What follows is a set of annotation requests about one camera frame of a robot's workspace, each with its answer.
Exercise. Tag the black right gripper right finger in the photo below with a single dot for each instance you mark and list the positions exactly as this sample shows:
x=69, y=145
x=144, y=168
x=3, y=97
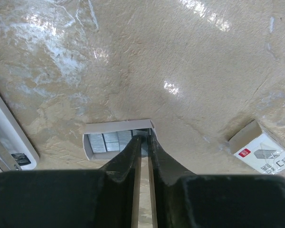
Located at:
x=183, y=199

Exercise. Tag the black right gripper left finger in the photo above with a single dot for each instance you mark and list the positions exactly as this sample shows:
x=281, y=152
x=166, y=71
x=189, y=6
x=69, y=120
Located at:
x=107, y=197

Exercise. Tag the tray of silver staples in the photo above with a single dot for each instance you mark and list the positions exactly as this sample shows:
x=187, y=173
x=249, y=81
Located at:
x=103, y=141

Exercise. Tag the white staple box sleeve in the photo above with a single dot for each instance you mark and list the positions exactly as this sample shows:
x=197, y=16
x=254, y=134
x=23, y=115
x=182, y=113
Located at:
x=258, y=148

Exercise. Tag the small white stapler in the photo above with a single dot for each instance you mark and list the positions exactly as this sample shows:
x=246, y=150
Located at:
x=16, y=151

